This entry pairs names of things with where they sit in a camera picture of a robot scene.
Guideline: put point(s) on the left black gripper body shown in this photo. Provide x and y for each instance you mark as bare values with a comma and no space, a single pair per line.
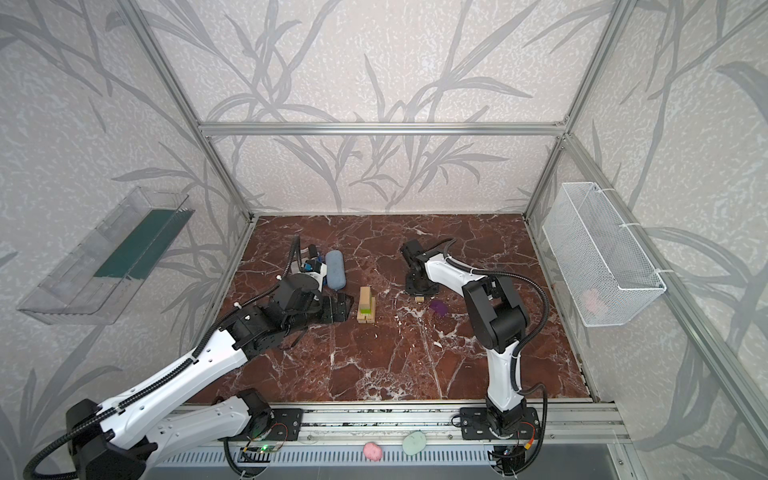
339,307

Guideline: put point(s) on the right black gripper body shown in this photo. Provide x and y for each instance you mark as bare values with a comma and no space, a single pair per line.
420,283

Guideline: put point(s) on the purple block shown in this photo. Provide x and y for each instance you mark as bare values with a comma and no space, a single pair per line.
439,308

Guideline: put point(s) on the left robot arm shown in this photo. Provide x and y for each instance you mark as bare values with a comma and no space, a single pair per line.
91,449

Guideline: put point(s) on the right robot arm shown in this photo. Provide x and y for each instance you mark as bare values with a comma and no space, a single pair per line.
497,315

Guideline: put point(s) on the grey blue oval case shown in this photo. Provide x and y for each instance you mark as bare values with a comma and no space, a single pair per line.
335,276

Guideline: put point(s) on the green putty blob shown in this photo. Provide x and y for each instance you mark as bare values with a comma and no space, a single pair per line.
414,443

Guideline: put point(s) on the pink putty blob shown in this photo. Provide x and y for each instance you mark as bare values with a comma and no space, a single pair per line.
372,452

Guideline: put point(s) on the green sheet in bin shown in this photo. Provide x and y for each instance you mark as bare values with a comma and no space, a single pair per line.
138,254

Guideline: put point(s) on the pink object in basket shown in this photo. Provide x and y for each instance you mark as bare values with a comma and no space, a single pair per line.
593,303

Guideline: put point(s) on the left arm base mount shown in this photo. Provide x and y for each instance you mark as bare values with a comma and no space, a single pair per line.
284,426

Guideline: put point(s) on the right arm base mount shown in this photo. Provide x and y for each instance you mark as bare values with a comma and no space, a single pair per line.
521,423

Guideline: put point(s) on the white wire basket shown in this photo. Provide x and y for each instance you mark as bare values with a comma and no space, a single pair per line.
596,249

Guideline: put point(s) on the aluminium front rail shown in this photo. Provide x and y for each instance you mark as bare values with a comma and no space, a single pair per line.
352,423

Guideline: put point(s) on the clear plastic wall bin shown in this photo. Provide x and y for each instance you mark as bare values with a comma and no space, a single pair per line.
95,282

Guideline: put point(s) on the aluminium cage frame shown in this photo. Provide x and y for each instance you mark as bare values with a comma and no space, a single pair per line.
743,393

